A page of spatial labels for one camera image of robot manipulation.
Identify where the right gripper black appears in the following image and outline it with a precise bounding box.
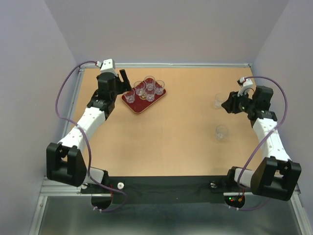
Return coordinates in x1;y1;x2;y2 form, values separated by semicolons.
220;88;256;114

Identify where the clear glass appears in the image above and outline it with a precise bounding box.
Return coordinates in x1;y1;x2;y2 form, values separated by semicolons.
214;93;225;109
215;125;228;141
123;90;136;104
144;76;155;91
134;81;145;96
154;80;165;95

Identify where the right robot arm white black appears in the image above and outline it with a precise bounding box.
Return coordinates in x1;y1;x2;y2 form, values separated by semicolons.
222;85;302;201

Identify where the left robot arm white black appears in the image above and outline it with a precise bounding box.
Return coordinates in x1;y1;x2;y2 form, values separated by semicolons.
46;70;132;193

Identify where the red lacquer tray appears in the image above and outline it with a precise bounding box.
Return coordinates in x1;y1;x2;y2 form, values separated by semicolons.
121;89;166;114

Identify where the black base bar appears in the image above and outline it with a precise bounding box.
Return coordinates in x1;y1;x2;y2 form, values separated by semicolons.
80;175;255;205

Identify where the circuit board with leds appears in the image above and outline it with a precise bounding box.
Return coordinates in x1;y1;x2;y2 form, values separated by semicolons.
224;194;246;208

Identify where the white knob on base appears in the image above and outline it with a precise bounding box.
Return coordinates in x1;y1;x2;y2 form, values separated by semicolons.
117;182;124;190

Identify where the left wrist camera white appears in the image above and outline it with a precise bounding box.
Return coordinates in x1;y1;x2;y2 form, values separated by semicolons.
95;59;115;73

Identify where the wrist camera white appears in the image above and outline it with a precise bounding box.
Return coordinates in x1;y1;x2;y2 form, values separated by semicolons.
95;59;115;73
237;77;253;96

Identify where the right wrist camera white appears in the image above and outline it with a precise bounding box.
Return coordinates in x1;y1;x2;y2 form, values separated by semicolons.
237;77;253;96

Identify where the aluminium table frame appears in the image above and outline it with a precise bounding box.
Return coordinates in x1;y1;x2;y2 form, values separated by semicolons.
30;63;310;235

